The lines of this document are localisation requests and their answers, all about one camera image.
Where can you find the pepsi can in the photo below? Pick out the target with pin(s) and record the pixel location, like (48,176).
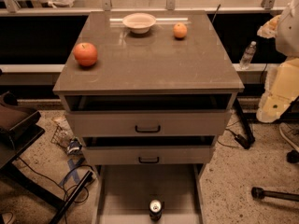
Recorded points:
(155,209)

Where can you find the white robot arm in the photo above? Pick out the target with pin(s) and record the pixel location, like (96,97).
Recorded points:
(281,86)

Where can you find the grey drawer cabinet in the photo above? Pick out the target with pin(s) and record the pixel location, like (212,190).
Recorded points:
(153,72)

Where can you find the top grey drawer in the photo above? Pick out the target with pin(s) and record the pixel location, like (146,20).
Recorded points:
(169,123)

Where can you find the grey drawer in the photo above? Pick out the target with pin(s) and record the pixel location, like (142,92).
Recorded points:
(149,150)
(169,123)

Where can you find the middle grey drawer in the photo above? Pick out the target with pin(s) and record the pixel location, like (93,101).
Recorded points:
(149,150)

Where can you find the open bottom drawer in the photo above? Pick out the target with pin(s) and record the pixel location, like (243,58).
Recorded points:
(125,191)

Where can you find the orange fruit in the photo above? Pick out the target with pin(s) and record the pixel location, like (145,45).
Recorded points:
(180,30)

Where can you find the red apple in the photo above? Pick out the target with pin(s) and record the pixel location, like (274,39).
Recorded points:
(85,54)

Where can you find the white paper bowl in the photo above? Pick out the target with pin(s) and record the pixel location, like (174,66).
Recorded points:
(139,23)

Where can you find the black bar on floor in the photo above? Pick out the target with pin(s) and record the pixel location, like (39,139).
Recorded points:
(72,197)

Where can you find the clear plastic water bottle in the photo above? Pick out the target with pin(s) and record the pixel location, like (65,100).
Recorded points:
(247,56)

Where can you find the black pole with knob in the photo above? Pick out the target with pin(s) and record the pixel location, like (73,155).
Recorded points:
(260,193)

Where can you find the grey shoe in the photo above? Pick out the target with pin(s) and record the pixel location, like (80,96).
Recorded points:
(290,132)

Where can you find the black caster wheel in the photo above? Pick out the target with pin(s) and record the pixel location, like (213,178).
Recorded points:
(293,156)

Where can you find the wire basket on floor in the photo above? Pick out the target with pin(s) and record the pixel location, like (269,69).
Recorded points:
(64,137)

